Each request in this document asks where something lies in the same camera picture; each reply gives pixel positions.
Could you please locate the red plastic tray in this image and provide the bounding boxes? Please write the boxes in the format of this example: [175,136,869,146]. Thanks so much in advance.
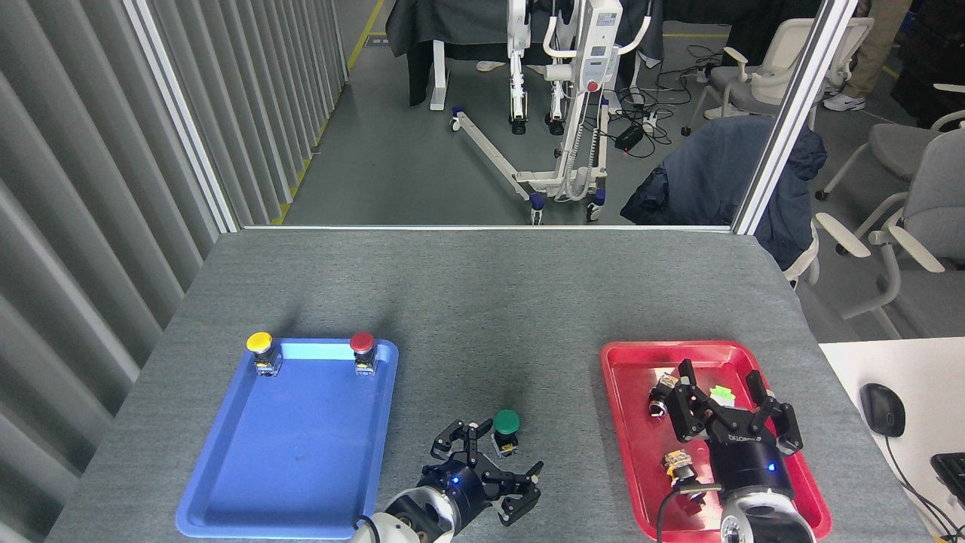
[600,340,832,543]

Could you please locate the black table cloth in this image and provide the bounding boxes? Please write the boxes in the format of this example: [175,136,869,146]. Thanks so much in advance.
[386,0,666,107]

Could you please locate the yellow push button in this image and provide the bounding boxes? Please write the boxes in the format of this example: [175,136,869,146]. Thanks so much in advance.
[246,331,283,377]

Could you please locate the dark blue jacket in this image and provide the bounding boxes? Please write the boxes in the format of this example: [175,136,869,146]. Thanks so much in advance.
[620,115,829,271]

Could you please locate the person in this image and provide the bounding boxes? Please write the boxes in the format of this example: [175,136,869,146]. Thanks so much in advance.
[823,0,914,113]

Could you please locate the white humanoid robot legs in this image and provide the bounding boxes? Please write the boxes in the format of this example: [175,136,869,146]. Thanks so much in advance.
[505,0,568,137]

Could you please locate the black computer mouse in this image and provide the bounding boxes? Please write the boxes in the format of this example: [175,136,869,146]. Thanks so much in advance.
[860,383,906,438]

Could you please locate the white grey office chair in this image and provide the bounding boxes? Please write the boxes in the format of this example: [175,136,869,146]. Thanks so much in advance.
[814,128,965,340]
[814,81,965,203]
[682,17,875,138]

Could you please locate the white desk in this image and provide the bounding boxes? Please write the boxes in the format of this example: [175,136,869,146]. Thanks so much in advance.
[818,337,965,543]

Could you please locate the black knob switch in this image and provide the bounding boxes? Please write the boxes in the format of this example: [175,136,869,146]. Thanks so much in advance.
[646,369,681,418]

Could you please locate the black floor cables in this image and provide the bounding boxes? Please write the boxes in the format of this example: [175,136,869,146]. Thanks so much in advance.
[603,44,726,160]

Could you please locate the black keyboard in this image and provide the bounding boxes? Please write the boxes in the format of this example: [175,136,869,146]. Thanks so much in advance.
[931,452,965,506]

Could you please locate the black mouse cable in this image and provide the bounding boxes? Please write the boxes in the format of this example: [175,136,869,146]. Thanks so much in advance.
[882,436,965,541]

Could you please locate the white wheeled lift stand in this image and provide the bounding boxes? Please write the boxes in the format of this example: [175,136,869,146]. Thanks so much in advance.
[450,0,653,225]

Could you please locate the green push button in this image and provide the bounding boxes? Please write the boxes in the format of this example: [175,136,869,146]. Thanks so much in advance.
[490,410,522,460]

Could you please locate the silver frame post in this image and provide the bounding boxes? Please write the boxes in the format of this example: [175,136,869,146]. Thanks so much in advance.
[731,0,860,236]

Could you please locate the white chair under jacket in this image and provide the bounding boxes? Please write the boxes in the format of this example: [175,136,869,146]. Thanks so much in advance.
[783,225,823,289]

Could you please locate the silver table edge rail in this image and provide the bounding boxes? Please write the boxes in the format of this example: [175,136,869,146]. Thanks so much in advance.
[241,223,737,232]

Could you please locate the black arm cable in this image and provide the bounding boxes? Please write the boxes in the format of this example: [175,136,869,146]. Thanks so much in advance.
[655,483,725,543]

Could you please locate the blue plastic tray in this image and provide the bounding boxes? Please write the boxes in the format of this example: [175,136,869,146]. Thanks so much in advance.
[175,337,400,540]

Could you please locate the yellow black switch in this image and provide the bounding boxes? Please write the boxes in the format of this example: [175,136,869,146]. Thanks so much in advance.
[661,449,706,488]

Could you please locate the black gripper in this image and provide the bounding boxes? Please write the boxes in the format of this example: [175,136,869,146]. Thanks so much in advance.
[669,359,804,505]
[417,419,545,538]

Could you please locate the red push button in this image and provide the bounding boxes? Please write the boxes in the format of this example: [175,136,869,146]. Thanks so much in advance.
[349,332,378,376]

